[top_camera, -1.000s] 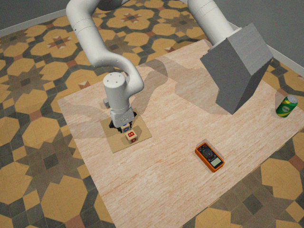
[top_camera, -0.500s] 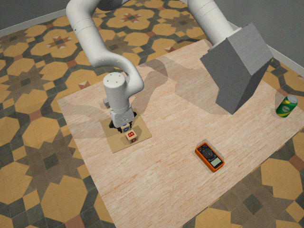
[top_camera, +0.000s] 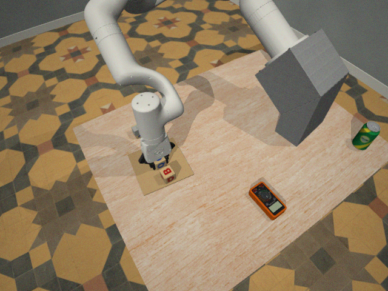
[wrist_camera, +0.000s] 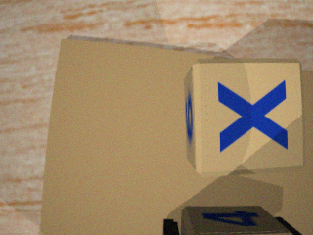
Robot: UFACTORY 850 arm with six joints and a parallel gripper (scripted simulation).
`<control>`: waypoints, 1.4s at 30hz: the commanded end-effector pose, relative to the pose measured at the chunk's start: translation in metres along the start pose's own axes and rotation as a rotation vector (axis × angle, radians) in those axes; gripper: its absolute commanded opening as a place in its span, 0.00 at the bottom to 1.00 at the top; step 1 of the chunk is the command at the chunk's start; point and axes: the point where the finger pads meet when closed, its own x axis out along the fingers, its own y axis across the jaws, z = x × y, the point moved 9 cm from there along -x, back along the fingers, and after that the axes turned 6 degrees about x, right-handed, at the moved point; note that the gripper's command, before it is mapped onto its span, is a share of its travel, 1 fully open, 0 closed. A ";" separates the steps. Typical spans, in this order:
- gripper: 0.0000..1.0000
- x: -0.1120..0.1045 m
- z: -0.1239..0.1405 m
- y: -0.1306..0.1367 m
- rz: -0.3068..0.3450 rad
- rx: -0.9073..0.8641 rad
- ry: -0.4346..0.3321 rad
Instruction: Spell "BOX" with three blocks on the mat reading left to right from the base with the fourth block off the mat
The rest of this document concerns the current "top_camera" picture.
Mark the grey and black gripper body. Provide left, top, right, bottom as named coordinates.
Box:
left=141, top=134, right=172, bottom=163

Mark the tan mat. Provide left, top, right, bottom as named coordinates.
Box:
left=128, top=138, right=194, bottom=196

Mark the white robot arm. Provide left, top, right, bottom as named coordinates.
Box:
left=84, top=0, right=309, bottom=145

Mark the orange digital multimeter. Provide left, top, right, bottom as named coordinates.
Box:
left=249, top=182, right=287, bottom=220

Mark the green drink can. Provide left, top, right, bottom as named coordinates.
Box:
left=352, top=121, right=381, bottom=150

